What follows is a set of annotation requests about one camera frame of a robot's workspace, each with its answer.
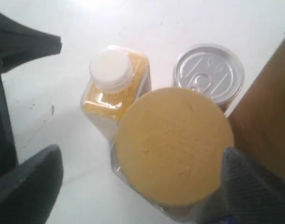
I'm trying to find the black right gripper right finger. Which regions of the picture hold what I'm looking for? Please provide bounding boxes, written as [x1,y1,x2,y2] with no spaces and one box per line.
[202,147,285,224]

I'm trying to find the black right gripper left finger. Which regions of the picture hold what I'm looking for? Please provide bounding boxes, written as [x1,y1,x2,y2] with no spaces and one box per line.
[0,144,64,224]

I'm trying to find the clear jar yellow lid nuts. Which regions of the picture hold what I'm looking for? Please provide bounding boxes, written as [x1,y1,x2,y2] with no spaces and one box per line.
[111,87,234,224]

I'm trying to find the dark can silver pull-tab lid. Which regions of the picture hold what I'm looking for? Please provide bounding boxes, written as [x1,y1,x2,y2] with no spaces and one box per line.
[172,43,244,112]

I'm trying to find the brown paper shopping bag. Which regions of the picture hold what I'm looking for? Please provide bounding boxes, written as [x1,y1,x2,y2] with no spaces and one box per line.
[229,38,285,181]

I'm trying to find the clear bottle yellow millet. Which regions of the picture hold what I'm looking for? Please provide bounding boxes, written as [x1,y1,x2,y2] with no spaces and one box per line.
[80,45,152,142]

